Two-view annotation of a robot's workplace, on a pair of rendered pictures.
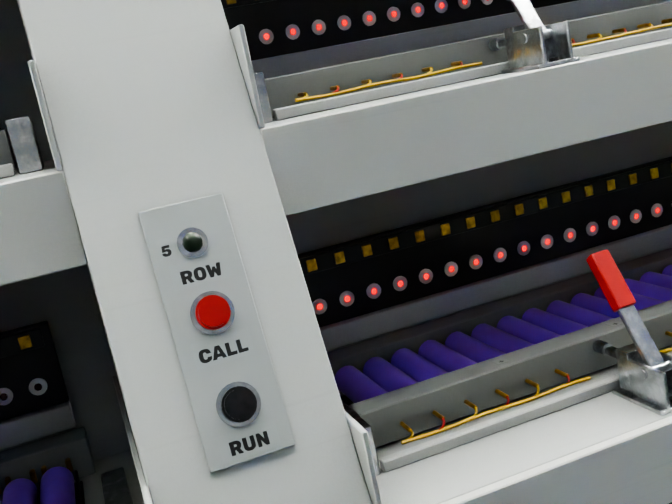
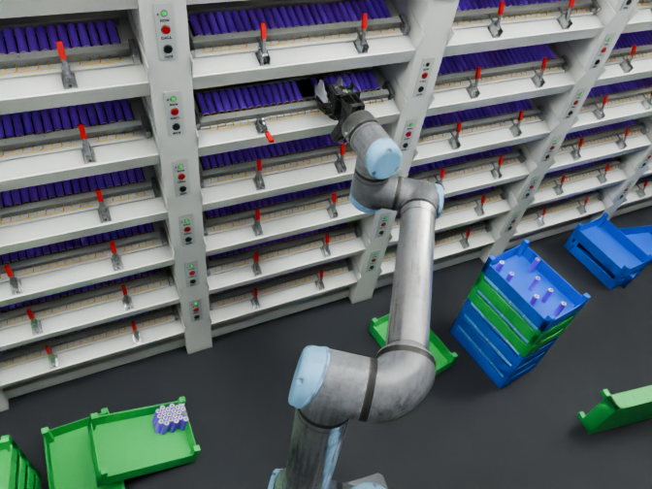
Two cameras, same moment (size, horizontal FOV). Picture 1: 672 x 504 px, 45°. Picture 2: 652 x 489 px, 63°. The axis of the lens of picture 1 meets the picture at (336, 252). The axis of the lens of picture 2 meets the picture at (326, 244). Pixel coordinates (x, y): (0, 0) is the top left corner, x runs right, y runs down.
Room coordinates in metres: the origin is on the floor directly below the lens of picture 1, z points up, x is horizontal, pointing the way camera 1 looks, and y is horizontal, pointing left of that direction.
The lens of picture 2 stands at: (-0.95, 0.60, 1.82)
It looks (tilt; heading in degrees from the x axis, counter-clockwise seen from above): 47 degrees down; 346
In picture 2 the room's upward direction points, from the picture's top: 10 degrees clockwise
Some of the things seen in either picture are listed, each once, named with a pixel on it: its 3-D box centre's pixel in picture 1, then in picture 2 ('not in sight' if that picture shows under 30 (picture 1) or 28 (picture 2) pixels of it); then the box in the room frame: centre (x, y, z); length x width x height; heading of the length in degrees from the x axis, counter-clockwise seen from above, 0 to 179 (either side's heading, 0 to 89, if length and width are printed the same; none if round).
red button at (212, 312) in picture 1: (212, 313); not in sight; (0.37, 0.06, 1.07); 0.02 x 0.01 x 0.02; 107
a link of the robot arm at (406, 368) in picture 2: not in sight; (410, 282); (-0.25, 0.21, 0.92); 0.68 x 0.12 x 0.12; 162
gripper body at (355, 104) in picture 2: not in sight; (346, 108); (0.24, 0.30, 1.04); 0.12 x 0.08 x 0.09; 17
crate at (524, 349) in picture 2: not in sight; (516, 309); (0.10, -0.44, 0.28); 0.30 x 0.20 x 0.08; 25
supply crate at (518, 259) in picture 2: not in sight; (534, 282); (0.10, -0.44, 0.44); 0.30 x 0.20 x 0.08; 25
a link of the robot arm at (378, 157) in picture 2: not in sight; (375, 150); (0.07, 0.25, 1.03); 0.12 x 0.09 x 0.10; 17
